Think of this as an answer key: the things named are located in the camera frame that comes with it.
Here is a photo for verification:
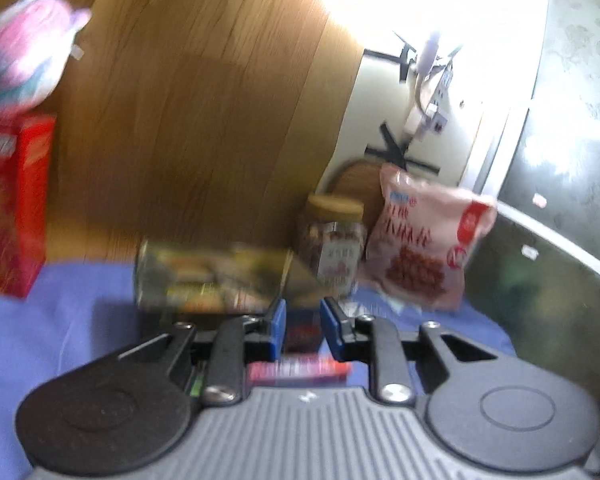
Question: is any wooden wall panel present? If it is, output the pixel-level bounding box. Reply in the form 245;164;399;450
45;0;366;266

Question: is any red gift box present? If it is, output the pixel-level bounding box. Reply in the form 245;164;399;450
0;114;57;297

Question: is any blue printed blanket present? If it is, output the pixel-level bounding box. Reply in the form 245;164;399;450
0;255;513;480

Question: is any green patterned glass panel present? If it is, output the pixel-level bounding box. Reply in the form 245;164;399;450
472;0;600;401

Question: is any black printed box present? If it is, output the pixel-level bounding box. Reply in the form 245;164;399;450
136;241;327;313

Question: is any red snack bar packet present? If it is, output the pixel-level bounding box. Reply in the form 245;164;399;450
246;309;352;387

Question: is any pink snack bag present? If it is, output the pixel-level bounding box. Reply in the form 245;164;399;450
359;162;499;312

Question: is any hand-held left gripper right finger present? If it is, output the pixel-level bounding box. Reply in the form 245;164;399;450
321;297;498;404

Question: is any white power strip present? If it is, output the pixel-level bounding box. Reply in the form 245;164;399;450
402;32;456;143

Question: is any pink blue plush toy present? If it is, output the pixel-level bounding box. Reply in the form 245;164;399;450
0;0;92;111

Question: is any round woven board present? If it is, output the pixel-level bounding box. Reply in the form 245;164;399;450
329;159;387;206

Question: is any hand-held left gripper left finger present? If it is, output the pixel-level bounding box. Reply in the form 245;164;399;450
117;299;287;407

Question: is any clear nut jar yellow lid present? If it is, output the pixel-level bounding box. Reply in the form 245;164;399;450
299;195;367;292

